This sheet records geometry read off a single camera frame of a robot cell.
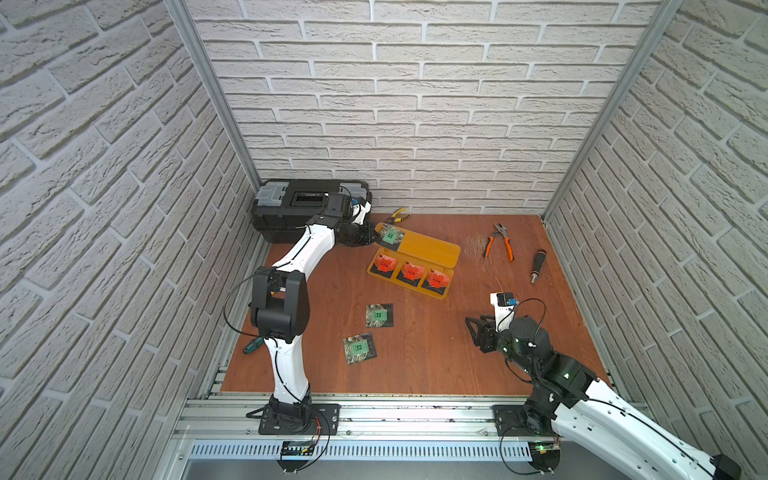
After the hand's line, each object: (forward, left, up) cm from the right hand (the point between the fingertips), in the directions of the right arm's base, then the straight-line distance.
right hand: (476, 319), depth 77 cm
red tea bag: (+23, +15, -11) cm, 30 cm away
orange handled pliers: (+42, -23, -13) cm, 50 cm away
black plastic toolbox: (+41, +58, +5) cm, 71 cm away
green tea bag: (+30, +22, +2) cm, 37 cm away
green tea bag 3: (-1, +33, -13) cm, 35 cm away
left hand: (+29, +23, +4) cm, 38 cm away
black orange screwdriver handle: (+25, -31, -12) cm, 42 cm away
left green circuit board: (-24, +48, -16) cm, 56 cm away
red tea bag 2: (+20, +7, -12) cm, 24 cm away
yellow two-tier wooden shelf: (+21, +12, -3) cm, 24 cm away
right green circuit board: (-28, -13, -14) cm, 34 cm away
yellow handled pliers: (+50, +20, -12) cm, 55 cm away
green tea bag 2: (+9, +26, -13) cm, 31 cm away
